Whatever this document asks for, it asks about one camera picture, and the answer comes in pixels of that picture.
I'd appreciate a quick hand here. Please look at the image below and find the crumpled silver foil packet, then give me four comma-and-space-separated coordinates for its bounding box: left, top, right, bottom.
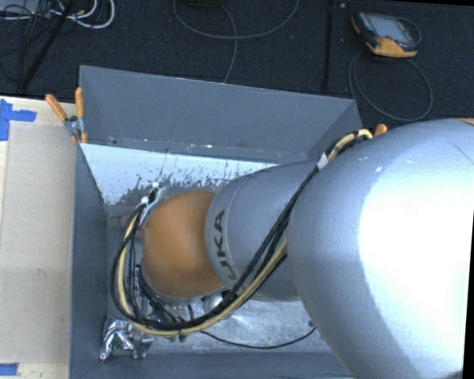
98, 315, 157, 366

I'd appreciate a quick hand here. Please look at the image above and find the pale cardboard board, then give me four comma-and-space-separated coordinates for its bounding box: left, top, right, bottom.
0, 119, 89, 372

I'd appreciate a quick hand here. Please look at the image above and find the grey metal bin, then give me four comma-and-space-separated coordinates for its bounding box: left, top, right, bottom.
54, 64, 388, 379

